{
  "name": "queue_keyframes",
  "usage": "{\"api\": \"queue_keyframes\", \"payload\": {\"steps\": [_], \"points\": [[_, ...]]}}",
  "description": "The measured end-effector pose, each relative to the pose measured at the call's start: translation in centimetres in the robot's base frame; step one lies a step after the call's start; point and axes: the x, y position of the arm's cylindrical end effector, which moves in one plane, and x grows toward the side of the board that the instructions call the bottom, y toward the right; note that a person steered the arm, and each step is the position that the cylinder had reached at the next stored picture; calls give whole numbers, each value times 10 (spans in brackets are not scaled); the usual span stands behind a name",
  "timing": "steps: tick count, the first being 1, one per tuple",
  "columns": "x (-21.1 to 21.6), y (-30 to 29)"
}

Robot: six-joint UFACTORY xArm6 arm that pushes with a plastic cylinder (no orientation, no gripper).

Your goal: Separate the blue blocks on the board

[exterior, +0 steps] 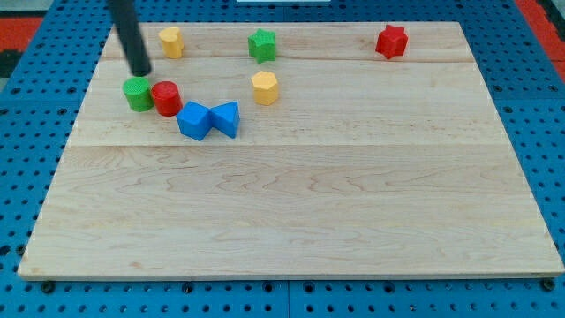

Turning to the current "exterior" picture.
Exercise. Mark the wooden board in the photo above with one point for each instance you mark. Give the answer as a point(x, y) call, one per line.
point(363, 168)

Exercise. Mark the blue triangular prism block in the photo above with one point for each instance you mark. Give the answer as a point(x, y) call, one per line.
point(225, 118)

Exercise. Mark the yellow hexagon block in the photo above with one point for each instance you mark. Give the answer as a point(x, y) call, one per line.
point(265, 88)

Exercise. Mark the blue cube block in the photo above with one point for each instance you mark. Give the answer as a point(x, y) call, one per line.
point(194, 120)

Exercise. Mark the green star block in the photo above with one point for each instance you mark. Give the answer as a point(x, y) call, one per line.
point(262, 45)

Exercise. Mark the red cylinder block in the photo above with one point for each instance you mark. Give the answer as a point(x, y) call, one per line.
point(166, 98)

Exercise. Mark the red star block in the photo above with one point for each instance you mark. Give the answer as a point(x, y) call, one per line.
point(392, 41)

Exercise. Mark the green cylinder block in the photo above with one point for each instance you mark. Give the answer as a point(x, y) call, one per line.
point(137, 93)

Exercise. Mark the yellow heart block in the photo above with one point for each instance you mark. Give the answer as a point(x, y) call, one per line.
point(172, 42)

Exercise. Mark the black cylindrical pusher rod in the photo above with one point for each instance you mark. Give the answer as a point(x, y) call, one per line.
point(126, 22)

